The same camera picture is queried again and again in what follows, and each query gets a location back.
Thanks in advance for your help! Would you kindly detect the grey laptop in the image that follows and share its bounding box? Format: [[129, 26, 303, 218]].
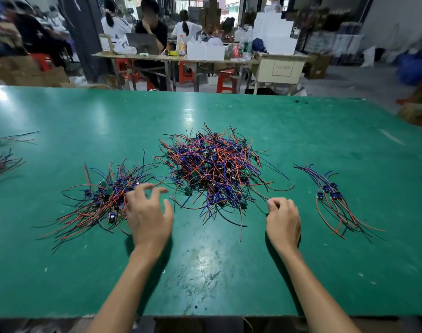
[[125, 33, 161, 55]]

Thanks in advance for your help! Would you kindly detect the person's right forearm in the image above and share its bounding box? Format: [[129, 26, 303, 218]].
[[275, 246, 361, 333]]

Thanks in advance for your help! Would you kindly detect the pile of wires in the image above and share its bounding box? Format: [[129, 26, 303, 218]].
[[157, 124, 295, 229]]

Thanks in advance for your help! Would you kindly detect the person's left hand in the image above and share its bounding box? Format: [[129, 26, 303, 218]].
[[124, 182, 176, 257]]

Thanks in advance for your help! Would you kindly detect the person's right hand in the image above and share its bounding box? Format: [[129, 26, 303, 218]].
[[266, 197, 302, 254]]

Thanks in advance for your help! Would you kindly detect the stack of white boxes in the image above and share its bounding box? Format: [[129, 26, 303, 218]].
[[253, 12, 300, 56]]

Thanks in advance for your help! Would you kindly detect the person's left forearm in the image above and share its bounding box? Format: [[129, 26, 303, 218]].
[[86, 247, 167, 333]]

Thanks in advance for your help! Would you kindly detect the dark pillar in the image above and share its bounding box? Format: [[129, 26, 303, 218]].
[[57, 0, 115, 84]]

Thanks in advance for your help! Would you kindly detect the row of white containers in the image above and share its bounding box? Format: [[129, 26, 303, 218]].
[[187, 38, 227, 62]]

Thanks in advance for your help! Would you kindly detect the long wooden work table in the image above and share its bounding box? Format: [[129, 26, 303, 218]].
[[93, 52, 309, 93]]

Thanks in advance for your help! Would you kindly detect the red plastic stool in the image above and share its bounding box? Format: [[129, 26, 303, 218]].
[[29, 53, 54, 72], [216, 69, 239, 94], [178, 62, 196, 85], [115, 60, 137, 86]]

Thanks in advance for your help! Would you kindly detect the brown cardboard box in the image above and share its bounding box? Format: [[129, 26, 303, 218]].
[[304, 53, 333, 79]]

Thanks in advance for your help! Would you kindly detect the cream cabinet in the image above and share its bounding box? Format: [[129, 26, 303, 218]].
[[253, 53, 309, 94]]

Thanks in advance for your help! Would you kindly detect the row of cardboard boxes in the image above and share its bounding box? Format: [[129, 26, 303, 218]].
[[0, 55, 70, 87]]

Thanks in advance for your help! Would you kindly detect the heap of blue bags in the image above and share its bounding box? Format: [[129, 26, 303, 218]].
[[396, 52, 422, 86]]

